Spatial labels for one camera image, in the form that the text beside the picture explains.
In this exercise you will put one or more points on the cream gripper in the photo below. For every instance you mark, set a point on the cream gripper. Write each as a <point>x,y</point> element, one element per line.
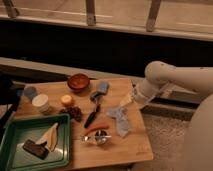
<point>127,99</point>

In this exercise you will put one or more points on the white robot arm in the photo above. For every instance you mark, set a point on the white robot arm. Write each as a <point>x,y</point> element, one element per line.
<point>197,153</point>

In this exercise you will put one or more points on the green plastic tray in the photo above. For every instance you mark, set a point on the green plastic tray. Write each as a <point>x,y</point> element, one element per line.
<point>14,158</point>

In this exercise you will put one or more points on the light blue cloth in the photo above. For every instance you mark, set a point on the light blue cloth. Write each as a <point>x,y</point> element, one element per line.
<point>122,124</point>

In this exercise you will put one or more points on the blue sponge brush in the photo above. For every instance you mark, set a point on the blue sponge brush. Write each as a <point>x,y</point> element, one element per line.
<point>102,89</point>

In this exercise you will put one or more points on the wooden table board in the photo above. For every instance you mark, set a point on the wooden table board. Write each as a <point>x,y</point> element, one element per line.
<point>135,147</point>

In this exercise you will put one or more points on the orange carrot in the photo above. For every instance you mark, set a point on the orange carrot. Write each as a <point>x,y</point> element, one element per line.
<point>96,127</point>

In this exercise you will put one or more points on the metal strainer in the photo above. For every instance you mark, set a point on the metal strainer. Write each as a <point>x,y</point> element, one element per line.
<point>99,138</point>

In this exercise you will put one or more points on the red-brown bowl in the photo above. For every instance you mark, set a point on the red-brown bowl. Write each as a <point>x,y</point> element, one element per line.
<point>78,82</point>

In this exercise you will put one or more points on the dark pine cone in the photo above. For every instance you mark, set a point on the dark pine cone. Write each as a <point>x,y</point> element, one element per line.
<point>74,112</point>

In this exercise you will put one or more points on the small yellow cup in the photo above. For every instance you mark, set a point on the small yellow cup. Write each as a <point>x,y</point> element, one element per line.
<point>67,100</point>

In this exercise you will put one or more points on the white cup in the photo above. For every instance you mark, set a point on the white cup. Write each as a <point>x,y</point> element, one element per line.
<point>41,102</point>

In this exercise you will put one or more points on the dark brown block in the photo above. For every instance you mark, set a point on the dark brown block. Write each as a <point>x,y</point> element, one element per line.
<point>38,150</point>

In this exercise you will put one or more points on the black handled tool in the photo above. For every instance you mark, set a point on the black handled tool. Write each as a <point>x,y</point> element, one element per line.
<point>92,116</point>

